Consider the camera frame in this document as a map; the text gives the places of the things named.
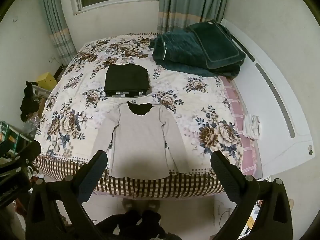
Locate white bed headboard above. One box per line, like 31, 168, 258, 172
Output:
219, 17, 316, 178

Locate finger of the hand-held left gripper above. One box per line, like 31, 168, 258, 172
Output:
0, 140, 42, 175

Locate white crumpled cloth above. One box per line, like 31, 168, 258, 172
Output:
243, 114, 262, 141

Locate yellow box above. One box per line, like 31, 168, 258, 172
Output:
37, 72, 58, 90

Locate pink checked bed sheet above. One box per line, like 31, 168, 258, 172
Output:
220, 76, 258, 176

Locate black folded garment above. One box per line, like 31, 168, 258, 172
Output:
104, 64, 150, 96

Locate green rack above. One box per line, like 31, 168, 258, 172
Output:
0, 120, 33, 157

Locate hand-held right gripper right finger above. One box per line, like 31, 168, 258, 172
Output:
211, 151, 294, 240

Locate floral bed quilt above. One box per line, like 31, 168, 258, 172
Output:
34, 32, 245, 200

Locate grey long-sleeve shirt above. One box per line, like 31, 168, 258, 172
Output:
94, 102, 191, 180

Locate person's legs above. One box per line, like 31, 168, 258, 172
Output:
94, 209, 174, 240

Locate teal folded blanket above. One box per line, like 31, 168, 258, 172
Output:
149, 29, 244, 77

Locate grey-green curtain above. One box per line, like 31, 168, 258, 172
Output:
39, 0, 77, 64
157, 0, 232, 35

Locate black hanging cloth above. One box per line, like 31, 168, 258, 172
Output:
20, 81, 41, 122

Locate teal pillow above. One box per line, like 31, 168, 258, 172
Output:
187, 19, 247, 70

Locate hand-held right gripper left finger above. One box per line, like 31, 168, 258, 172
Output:
25, 150, 110, 240

